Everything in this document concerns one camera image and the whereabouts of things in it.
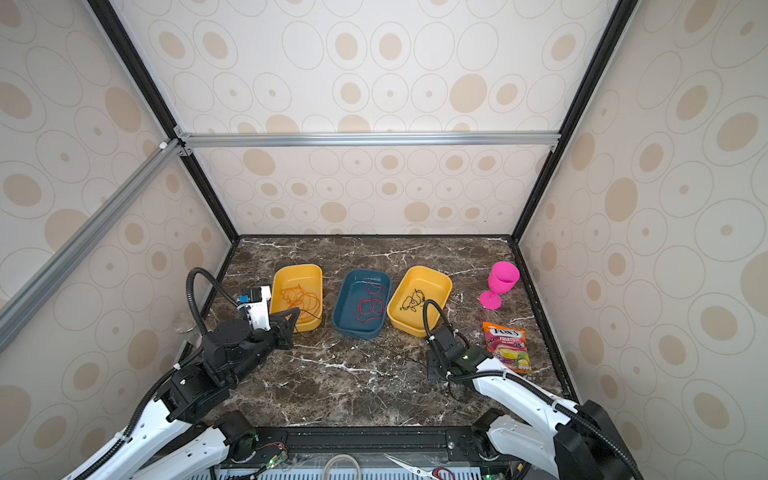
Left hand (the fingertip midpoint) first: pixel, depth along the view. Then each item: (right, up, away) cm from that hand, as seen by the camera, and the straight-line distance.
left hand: (306, 309), depth 68 cm
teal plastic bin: (+5, 0, +35) cm, 35 cm away
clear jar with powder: (-36, -5, +12) cm, 39 cm away
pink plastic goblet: (+53, +6, +23) cm, 59 cm away
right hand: (+33, -19, +18) cm, 42 cm away
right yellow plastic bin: (+28, +3, +37) cm, 47 cm away
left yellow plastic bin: (-9, +5, +35) cm, 36 cm away
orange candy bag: (+54, -14, +21) cm, 60 cm away
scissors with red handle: (+29, -39, +2) cm, 49 cm away
